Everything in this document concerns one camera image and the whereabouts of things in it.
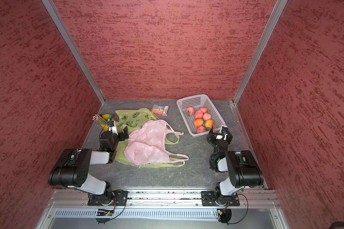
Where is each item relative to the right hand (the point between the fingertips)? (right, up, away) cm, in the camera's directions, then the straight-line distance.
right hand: (219, 129), depth 90 cm
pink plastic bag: (-46, -10, -2) cm, 47 cm away
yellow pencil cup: (-76, +6, +2) cm, 76 cm away
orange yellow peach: (-4, +3, +10) cm, 11 cm away
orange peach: (-12, +4, +11) cm, 16 cm away
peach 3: (-11, -1, +7) cm, 13 cm away
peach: (-16, +13, +17) cm, 27 cm away
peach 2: (-11, +10, +16) cm, 21 cm away
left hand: (-66, 0, +4) cm, 66 cm away
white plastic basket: (-10, +20, +24) cm, 33 cm away
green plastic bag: (-64, +6, +10) cm, 65 cm away
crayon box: (-41, +14, +24) cm, 49 cm away
